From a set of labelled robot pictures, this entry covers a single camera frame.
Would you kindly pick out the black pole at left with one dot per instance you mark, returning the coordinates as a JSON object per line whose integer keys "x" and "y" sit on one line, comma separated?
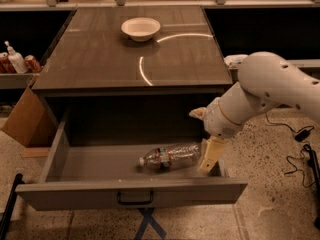
{"x": 6, "y": 216}

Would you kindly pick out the grey side shelf left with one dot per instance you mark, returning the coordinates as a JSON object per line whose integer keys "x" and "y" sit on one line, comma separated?
{"x": 15, "y": 80}

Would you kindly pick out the white paper bowl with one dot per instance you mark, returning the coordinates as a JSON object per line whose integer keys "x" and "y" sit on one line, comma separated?
{"x": 140, "y": 29}

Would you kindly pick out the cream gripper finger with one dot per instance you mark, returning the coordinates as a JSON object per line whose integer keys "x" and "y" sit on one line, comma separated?
{"x": 197, "y": 113}
{"x": 211, "y": 151}

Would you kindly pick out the black power adapter with cable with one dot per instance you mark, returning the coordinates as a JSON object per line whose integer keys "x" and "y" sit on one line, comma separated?
{"x": 299, "y": 135}

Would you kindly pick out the brown cardboard box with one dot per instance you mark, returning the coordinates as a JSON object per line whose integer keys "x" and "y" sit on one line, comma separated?
{"x": 29, "y": 123}

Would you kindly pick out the grey open top drawer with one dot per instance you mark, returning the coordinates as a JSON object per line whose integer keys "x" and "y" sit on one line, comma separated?
{"x": 95, "y": 155}

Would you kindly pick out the red soda can at edge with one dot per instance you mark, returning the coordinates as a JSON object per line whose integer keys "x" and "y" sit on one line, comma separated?
{"x": 5, "y": 62}

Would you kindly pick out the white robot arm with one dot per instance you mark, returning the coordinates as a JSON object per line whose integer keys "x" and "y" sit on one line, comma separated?
{"x": 265, "y": 80}

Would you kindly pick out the clear plastic water bottle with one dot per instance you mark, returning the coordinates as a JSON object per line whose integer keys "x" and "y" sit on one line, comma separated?
{"x": 172, "y": 157}

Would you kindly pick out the white pump bottle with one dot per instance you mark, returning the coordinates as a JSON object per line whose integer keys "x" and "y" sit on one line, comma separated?
{"x": 16, "y": 59}

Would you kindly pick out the black drawer handle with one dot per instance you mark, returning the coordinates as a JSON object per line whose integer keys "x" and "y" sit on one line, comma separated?
{"x": 135, "y": 198}

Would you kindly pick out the grey wooden cabinet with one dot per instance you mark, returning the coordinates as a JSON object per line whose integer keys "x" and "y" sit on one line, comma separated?
{"x": 96, "y": 64}

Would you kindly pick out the folded white cloth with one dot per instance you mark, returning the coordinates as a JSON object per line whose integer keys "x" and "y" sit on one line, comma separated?
{"x": 234, "y": 60}

